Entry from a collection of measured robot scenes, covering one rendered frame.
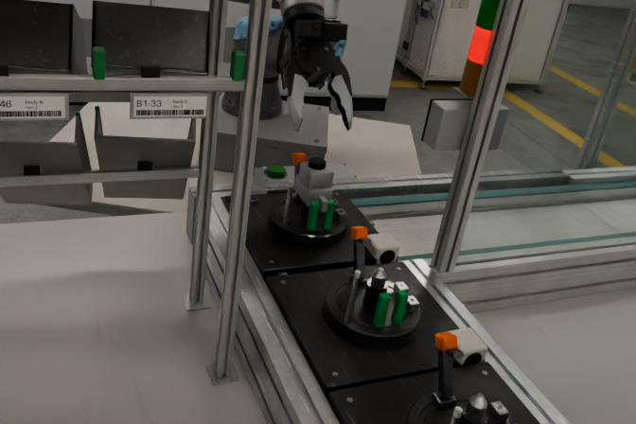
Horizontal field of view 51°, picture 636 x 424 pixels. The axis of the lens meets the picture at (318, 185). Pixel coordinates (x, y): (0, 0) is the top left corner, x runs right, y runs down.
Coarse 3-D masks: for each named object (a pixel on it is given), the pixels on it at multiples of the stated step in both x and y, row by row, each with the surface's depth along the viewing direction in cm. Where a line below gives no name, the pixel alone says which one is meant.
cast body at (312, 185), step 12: (300, 168) 113; (312, 168) 111; (324, 168) 112; (300, 180) 114; (312, 180) 110; (324, 180) 111; (300, 192) 114; (312, 192) 110; (324, 192) 111; (324, 204) 110
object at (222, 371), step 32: (224, 0) 88; (256, 0) 72; (224, 32) 90; (256, 32) 74; (256, 64) 76; (256, 96) 78; (256, 128) 80; (192, 256) 107; (192, 288) 108; (224, 288) 90; (224, 320) 92; (224, 352) 94
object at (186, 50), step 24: (96, 24) 75; (120, 24) 75; (144, 24) 76; (168, 24) 77; (192, 24) 77; (120, 48) 75; (144, 48) 76; (168, 48) 77; (192, 48) 77; (120, 72) 79; (168, 72) 77; (192, 72) 78
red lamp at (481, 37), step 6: (474, 30) 98; (480, 30) 97; (486, 30) 96; (474, 36) 98; (480, 36) 97; (486, 36) 96; (474, 42) 98; (480, 42) 97; (486, 42) 97; (474, 48) 98; (480, 48) 97; (486, 48) 97; (468, 54) 100; (474, 54) 98; (480, 54) 98; (474, 60) 98; (480, 60) 98
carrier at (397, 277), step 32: (288, 288) 100; (320, 288) 101; (352, 288) 89; (384, 288) 94; (416, 288) 105; (288, 320) 94; (320, 320) 94; (352, 320) 92; (384, 320) 91; (416, 320) 94; (448, 320) 98; (320, 352) 88; (352, 352) 89; (384, 352) 90; (416, 352) 91; (480, 352) 91; (320, 384) 84; (352, 384) 84
